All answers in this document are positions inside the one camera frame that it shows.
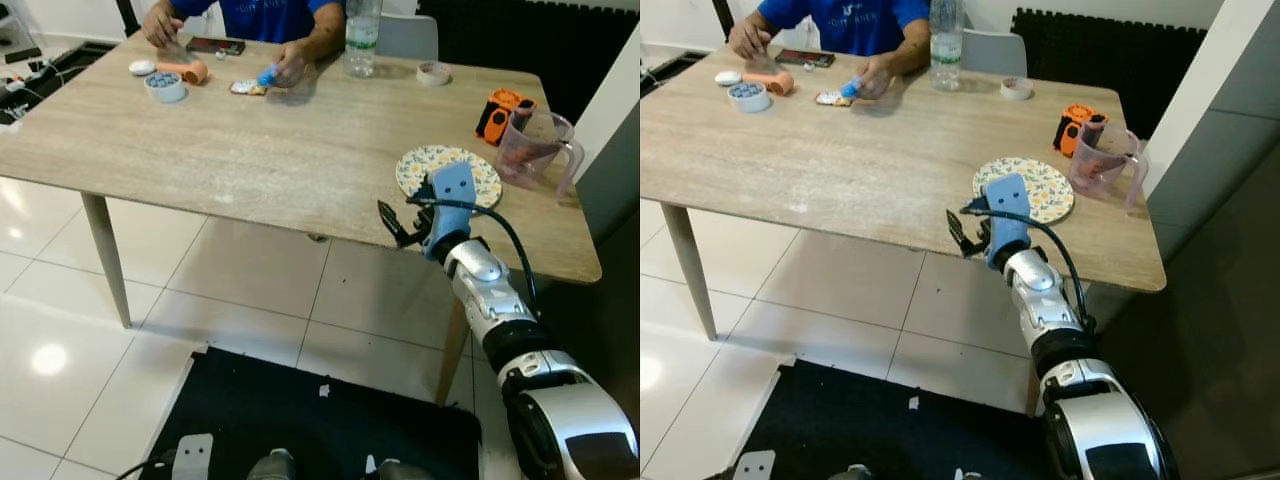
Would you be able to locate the salmon pink cup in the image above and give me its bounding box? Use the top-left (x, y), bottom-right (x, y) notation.
top-left (742, 68), bottom-right (796, 98)
top-left (155, 58), bottom-right (210, 87)

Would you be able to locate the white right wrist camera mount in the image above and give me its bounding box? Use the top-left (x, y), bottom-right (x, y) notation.
top-left (984, 172), bottom-right (1034, 271)
top-left (424, 162), bottom-right (477, 263)

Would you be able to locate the black foam wall panel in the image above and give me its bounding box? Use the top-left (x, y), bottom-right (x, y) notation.
top-left (1010, 8), bottom-right (1208, 141)
top-left (415, 0), bottom-right (641, 126)

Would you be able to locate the black smartphone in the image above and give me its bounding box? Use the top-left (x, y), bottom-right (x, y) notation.
top-left (186, 37), bottom-right (247, 58)
top-left (774, 49), bottom-right (837, 69)

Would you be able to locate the clear plastic water bottle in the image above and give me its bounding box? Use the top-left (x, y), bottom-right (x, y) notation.
top-left (929, 0), bottom-right (966, 93)
top-left (345, 0), bottom-right (384, 79)

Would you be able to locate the black foam puzzle mat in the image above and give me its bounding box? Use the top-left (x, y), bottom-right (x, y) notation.
top-left (0, 40), bottom-right (119, 128)

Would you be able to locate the person left hand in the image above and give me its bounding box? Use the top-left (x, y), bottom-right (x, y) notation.
top-left (272, 45), bottom-right (313, 87)
top-left (858, 55), bottom-right (901, 98)

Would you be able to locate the orange and black device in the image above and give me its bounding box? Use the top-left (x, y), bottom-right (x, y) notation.
top-left (1053, 103), bottom-right (1111, 159)
top-left (475, 87), bottom-right (538, 148)

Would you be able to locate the white power strip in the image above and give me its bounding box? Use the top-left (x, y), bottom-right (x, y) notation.
top-left (0, 62), bottom-right (56, 99)

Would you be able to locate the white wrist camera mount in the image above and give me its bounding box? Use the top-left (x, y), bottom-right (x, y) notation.
top-left (172, 433), bottom-right (215, 480)
top-left (984, 172), bottom-right (1034, 271)
top-left (424, 162), bottom-right (477, 263)
top-left (733, 450), bottom-right (777, 480)

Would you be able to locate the floral patterned plate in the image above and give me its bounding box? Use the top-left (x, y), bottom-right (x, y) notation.
top-left (972, 157), bottom-right (1076, 225)
top-left (396, 145), bottom-right (504, 212)

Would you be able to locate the black carpet floor mat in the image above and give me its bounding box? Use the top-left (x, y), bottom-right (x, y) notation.
top-left (705, 358), bottom-right (1051, 480)
top-left (138, 345), bottom-right (483, 480)

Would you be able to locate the person right hand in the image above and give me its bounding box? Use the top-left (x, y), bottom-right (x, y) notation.
top-left (728, 20), bottom-right (774, 61)
top-left (143, 10), bottom-right (187, 49)

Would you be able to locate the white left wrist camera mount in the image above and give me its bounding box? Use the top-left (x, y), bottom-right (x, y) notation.
top-left (733, 450), bottom-right (777, 480)
top-left (172, 433), bottom-right (215, 480)

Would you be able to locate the small white bowl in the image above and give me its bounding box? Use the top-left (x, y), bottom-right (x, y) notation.
top-left (144, 71), bottom-right (189, 105)
top-left (727, 81), bottom-right (773, 114)

